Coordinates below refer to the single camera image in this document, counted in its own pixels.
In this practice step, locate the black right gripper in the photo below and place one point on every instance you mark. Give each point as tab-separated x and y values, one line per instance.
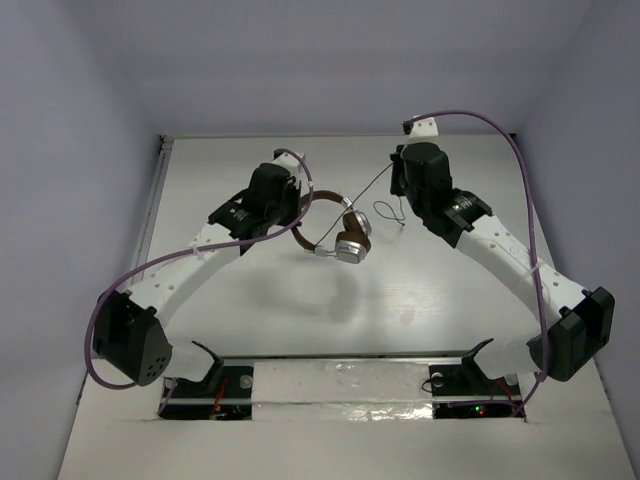
398	166

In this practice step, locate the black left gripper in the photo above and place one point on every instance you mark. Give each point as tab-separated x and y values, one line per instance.
288	198

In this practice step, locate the brown silver headphones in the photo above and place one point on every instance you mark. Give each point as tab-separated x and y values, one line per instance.
352	244

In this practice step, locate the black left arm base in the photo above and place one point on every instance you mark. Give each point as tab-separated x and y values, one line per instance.
229	399

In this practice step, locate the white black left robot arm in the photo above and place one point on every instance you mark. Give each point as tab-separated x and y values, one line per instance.
127	326

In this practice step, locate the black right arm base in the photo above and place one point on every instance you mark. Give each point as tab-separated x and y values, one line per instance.
462	391

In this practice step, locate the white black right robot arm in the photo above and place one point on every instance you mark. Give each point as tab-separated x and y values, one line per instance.
578	320

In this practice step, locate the white front board with tape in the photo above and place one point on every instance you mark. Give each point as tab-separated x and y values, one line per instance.
569	433

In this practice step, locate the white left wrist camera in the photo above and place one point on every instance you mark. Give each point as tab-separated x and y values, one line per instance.
284	158

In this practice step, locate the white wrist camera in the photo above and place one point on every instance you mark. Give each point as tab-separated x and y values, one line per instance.
284	158
420	127

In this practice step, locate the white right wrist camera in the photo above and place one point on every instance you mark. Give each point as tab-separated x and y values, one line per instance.
420	127

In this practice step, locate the aluminium rail left table edge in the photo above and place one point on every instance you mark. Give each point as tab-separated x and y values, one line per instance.
147	220

